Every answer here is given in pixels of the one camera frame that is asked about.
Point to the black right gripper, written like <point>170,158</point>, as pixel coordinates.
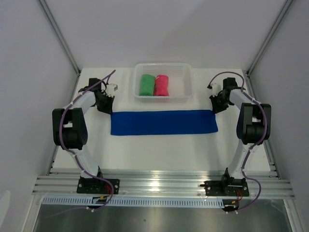
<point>216,108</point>

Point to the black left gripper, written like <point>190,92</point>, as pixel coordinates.
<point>108,109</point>

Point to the blue microfiber towel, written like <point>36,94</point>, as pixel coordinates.
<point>177,122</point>

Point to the green microfiber towel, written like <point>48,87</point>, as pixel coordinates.
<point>147,85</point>

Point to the pink microfiber towel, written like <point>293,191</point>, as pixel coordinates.
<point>161,85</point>

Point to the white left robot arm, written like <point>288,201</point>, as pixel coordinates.
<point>69,126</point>

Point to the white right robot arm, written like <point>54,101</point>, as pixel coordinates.
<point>253,125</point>

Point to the white plastic basket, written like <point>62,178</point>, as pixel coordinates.
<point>180,75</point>

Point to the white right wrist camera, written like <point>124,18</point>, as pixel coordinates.
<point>215,89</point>

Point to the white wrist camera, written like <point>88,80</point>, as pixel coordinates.
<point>215,89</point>
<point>111,89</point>

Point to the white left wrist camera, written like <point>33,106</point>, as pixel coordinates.
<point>111,89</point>

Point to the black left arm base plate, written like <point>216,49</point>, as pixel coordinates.
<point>93,186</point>

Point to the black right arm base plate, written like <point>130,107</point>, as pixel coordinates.
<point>228,186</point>

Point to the aluminium front rail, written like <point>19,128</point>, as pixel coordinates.
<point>161,184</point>

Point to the white slotted cable duct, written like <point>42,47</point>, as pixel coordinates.
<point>134,201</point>

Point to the aluminium frame post left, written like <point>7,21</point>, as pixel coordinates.
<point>58,34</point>

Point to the aluminium frame post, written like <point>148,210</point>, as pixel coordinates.
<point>275,26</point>
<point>58,34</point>

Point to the aluminium frame post right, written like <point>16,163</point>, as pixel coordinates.
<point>275,26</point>

